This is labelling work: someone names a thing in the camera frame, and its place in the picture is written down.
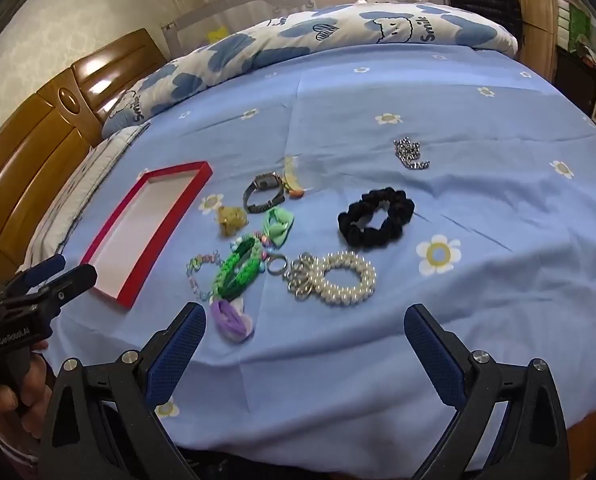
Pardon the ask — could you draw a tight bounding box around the cluttered shelf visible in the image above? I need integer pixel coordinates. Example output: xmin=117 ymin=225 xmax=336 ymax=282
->
xmin=558 ymin=0 xmax=596 ymax=141

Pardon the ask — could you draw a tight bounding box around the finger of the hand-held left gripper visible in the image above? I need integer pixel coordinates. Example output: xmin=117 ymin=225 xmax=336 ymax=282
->
xmin=36 ymin=263 xmax=98 ymax=312
xmin=8 ymin=254 xmax=67 ymax=301

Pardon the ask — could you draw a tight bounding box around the clear hair comb orange trim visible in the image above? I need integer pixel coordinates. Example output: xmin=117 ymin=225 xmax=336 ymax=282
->
xmin=284 ymin=156 xmax=306 ymax=199

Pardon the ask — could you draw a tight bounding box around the pastel beaded bracelet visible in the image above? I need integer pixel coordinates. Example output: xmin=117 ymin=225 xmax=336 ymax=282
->
xmin=186 ymin=232 xmax=275 ymax=303

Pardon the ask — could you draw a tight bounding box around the red shallow box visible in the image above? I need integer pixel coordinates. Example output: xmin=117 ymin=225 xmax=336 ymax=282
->
xmin=80 ymin=161 xmax=213 ymax=309

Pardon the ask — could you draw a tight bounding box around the yellow hair claw clip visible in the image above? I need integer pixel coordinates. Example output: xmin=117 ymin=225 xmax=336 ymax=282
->
xmin=217 ymin=205 xmax=249 ymax=237

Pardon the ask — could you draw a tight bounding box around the white pearl bracelet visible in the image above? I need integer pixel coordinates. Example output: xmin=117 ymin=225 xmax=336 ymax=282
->
xmin=312 ymin=251 xmax=377 ymax=307

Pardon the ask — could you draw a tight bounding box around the person's left hand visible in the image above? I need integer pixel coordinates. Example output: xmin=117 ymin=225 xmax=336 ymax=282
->
xmin=0 ymin=339 xmax=54 ymax=442

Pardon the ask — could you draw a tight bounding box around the grey pillow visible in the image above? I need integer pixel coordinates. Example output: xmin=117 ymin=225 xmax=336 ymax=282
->
xmin=30 ymin=122 xmax=151 ymax=266

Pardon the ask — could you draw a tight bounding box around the silver ring chain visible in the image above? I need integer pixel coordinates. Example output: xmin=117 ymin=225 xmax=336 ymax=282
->
xmin=267 ymin=252 xmax=323 ymax=302

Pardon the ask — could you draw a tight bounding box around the purple hair tie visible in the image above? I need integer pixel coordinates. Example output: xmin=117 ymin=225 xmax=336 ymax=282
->
xmin=210 ymin=297 xmax=255 ymax=345

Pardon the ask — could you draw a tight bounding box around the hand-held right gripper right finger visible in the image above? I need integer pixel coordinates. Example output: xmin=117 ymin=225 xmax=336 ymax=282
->
xmin=403 ymin=304 xmax=571 ymax=480

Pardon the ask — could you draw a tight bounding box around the wooden wardrobe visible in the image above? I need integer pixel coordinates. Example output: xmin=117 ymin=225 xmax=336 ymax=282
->
xmin=493 ymin=0 xmax=564 ymax=86

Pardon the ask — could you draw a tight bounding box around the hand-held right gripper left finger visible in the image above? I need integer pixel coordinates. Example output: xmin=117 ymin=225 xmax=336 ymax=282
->
xmin=36 ymin=302 xmax=207 ymax=480

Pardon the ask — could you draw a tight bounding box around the metal band wristwatch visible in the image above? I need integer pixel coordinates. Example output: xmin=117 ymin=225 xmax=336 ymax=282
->
xmin=243 ymin=172 xmax=285 ymax=214

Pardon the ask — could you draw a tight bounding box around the blue heart-pattern pillow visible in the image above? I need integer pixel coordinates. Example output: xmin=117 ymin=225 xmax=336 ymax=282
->
xmin=102 ymin=2 xmax=520 ymax=138

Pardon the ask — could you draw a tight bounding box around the black scrunchie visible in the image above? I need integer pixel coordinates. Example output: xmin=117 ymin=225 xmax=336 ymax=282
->
xmin=338 ymin=186 xmax=415 ymax=248

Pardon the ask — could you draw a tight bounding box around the light green bow hair tie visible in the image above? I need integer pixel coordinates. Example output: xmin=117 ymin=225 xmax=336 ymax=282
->
xmin=262 ymin=206 xmax=295 ymax=248

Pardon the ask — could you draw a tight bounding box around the wooden headboard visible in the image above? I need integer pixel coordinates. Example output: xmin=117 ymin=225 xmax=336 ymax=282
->
xmin=0 ymin=27 xmax=171 ymax=271

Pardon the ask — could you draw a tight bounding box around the green braided bracelet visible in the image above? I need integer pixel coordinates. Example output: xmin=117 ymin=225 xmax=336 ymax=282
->
xmin=213 ymin=237 xmax=263 ymax=302

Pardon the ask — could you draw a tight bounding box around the silver chain necklace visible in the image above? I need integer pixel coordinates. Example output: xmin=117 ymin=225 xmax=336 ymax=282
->
xmin=394 ymin=136 xmax=431 ymax=171

